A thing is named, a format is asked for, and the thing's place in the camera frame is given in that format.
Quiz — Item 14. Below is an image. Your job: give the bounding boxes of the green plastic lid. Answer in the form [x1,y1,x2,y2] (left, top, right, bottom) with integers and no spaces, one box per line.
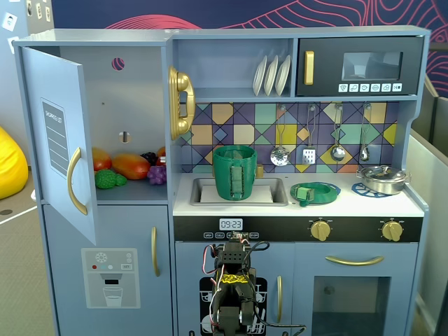
[289,181,342,207]

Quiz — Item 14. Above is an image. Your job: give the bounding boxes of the steel pot with lid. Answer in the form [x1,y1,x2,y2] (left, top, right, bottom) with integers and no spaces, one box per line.
[356,164,412,196]

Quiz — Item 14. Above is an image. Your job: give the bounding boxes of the green plastic container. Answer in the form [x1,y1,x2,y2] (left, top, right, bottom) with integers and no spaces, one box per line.
[212,145,258,202]

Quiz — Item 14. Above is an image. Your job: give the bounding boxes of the steel slotted skimmer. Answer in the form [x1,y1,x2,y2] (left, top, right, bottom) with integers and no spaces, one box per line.
[269,104,291,167]

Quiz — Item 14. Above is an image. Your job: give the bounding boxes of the grey toy sink basin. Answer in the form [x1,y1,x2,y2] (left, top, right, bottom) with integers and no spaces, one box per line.
[189,176,289,207]

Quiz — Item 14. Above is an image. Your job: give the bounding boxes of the purple toy grapes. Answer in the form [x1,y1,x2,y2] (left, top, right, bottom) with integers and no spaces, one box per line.
[146,164,167,186]

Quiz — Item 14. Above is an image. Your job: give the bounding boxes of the steel slotted spatula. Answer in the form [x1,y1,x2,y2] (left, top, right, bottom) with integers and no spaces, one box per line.
[302,104,316,165]

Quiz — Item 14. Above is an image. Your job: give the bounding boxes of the large orange red toy mango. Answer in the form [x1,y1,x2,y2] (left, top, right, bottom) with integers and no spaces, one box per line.
[111,153,151,181]

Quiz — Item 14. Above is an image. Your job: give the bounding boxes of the gold toy telephone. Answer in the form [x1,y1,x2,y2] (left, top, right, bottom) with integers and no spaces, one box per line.
[167,65,196,141]

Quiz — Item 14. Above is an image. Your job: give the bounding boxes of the blue dishwasher door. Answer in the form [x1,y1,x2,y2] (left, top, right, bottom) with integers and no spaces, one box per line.
[174,241,295,336]

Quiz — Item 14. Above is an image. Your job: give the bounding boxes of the white toy plate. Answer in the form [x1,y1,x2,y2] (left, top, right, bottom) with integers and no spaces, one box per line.
[252,55,268,96]
[262,55,279,97]
[274,54,292,97]

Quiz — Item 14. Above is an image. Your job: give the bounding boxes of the gold stove knob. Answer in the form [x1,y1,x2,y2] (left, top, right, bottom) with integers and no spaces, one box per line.
[309,219,333,242]
[379,219,404,242]

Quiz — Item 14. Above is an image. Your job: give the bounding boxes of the steel ladle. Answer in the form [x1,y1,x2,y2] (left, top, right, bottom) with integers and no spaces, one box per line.
[330,103,347,162]

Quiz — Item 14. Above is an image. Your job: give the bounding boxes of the green toy broccoli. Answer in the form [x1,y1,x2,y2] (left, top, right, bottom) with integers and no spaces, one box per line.
[94,169,128,190]

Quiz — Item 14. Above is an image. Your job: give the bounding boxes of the small orange red toy mango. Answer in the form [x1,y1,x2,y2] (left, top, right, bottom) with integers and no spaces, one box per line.
[92,146,113,172]

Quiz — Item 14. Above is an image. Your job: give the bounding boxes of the blue oven door with window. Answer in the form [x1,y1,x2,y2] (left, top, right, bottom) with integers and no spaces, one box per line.
[294,242,419,336]

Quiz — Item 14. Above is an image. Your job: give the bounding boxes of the blue wooden toy kitchen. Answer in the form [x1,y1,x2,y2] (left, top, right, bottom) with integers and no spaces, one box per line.
[12,24,432,336]

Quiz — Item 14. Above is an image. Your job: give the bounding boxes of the steel spoon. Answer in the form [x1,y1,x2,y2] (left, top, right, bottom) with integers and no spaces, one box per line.
[359,103,372,162]

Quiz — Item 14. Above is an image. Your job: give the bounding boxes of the black toy microwave door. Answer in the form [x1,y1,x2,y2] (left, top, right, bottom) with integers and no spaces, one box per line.
[295,36,425,97]

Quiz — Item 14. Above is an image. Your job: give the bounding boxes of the open blue fridge door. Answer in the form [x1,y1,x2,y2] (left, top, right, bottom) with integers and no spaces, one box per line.
[20,45,98,246]

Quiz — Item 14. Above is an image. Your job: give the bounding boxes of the grey office partition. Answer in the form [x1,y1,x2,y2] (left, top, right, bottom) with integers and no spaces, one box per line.
[409,94,448,336]

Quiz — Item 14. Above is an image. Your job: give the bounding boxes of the yellow bean bag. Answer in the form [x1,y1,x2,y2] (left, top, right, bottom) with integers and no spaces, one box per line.
[0,125,29,200]

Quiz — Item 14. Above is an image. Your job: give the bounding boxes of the white photo card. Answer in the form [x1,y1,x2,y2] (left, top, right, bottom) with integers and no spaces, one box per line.
[1,12,18,31]

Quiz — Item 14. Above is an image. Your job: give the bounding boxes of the gold straight freezer door handle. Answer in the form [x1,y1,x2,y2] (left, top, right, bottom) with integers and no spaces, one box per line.
[150,226,161,278]

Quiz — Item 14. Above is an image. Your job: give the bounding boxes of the gold microwave handle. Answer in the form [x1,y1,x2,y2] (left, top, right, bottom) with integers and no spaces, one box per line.
[303,50,315,86]

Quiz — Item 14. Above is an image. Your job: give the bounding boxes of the gold dishwasher door handle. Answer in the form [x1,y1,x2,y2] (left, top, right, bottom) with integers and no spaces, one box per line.
[276,275,284,323]

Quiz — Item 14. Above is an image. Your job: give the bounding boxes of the gold curved fridge door handle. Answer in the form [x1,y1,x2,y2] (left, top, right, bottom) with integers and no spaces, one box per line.
[66,146,89,216]

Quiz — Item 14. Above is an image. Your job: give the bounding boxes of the gold oven door handle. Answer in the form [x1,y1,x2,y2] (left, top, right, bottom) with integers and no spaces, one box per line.
[325,255,385,267]

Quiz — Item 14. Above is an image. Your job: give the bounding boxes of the black power cable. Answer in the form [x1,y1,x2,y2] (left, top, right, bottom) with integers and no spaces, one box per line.
[241,240,308,336]

